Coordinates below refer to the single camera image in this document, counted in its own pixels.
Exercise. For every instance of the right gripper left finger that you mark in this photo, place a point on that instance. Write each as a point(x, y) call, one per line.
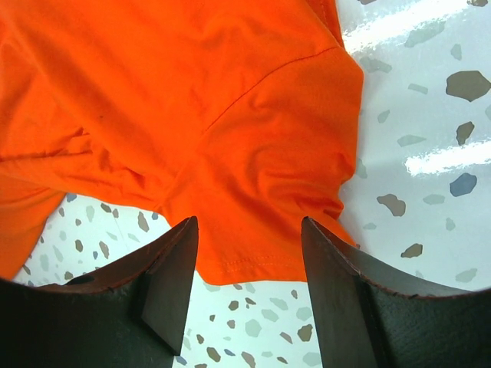
point(129, 313)

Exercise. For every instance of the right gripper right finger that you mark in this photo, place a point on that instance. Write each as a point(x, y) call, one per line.
point(369, 314)

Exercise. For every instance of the orange t-shirt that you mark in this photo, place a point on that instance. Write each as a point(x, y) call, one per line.
point(243, 114)

